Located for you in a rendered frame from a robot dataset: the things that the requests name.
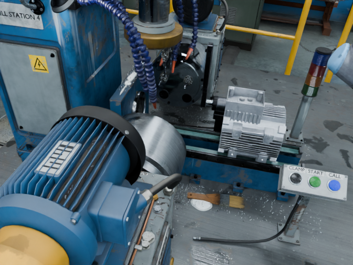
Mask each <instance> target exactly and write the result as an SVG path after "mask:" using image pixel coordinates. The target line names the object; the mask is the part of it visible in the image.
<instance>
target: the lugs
mask: <svg viewBox="0 0 353 265"><path fill-rule="evenodd" d="M222 124H223V125H229V124H230V117H225V116H224V117H223V123H222ZM285 132H286V126H281V125H279V127H278V131H277V133H278V134H283V135H284V134H285ZM218 152H221V153H224V149H221V148H218ZM276 159H277V158H272V157H269V160H268V161H272V162H276Z"/></svg>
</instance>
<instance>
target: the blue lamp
mask: <svg viewBox="0 0 353 265"><path fill-rule="evenodd" d="M330 57H331V54H330V55H323V54H320V53H318V52H316V50H315V53H314V56H313V59H312V63H314V64H315V65H318V66H327V63H328V60H329V58H330Z"/></svg>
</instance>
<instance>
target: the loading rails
mask: <svg viewBox="0 0 353 265"><path fill-rule="evenodd" d="M171 125H172V126H173V127H174V128H175V129H176V130H177V131H178V132H179V133H180V134H181V136H182V138H183V140H184V142H185V145H186V159H185V162H184V166H183V169H182V172H181V175H184V176H189V177H190V181H189V183H193V184H198V185H199V184H200V181H201V179H205V180H211V181H216V182H221V183H225V184H230V185H232V191H235V192H240V193H243V190H244V187H246V188H252V189H257V190H262V191H268V192H273V193H276V200H280V201H286V202H287V201H288V196H293V197H295V196H296V194H292V193H286V192H281V191H278V190H277V188H278V180H279V171H280V167H281V166H282V165H284V164H286V165H292V166H297V167H303V168H305V164H301V166H299V165H298V164H299V161H300V159H301V157H302V154H303V149H302V146H298V145H292V144H286V143H282V147H281V150H280V152H279V155H278V157H277V159H276V162H272V161H268V160H269V159H267V161H266V163H262V162H257V161H255V158H250V157H244V156H238V155H237V156H236V158H232V157H228V156H227V151H224V153H221V152H218V148H219V142H220V135H221V132H218V131H211V130H205V129H200V128H193V127H187V126H181V125H175V124H171Z"/></svg>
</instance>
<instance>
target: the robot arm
mask: <svg viewBox="0 0 353 265"><path fill-rule="evenodd" d="M327 67H328V69H329V70H330V71H331V72H332V73H333V74H334V75H336V76H337V77H339V78H340V79H341V80H342V81H344V82H345V83H346V84H347V85H348V86H350V87H351V88H352V89H353V44H351V45H350V44H349V43H344V44H342V45H341V46H339V47H338V48H337V49H336V50H335V51H334V53H333V54H332V55H331V57H330V58H329V60H328V63H327Z"/></svg>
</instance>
